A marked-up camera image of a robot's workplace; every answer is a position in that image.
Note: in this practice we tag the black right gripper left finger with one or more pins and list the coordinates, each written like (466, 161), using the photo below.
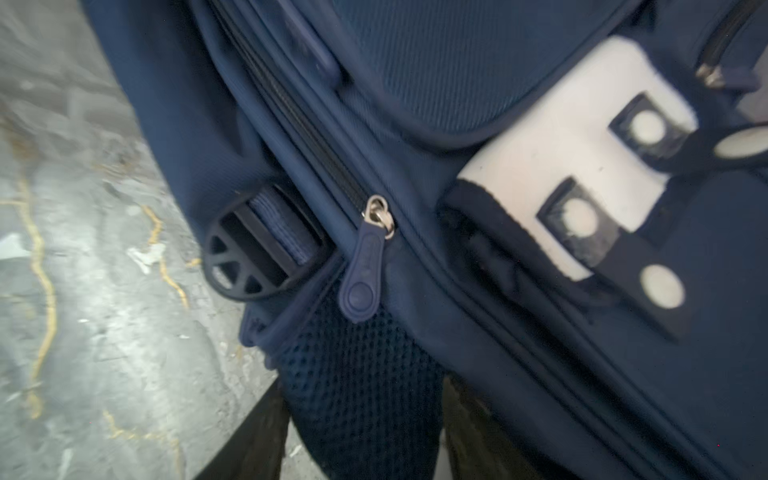
(257, 447)

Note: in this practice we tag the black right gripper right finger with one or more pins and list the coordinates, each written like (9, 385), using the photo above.
(476, 446)

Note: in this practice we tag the navy blue student backpack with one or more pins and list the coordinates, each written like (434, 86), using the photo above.
(558, 202)

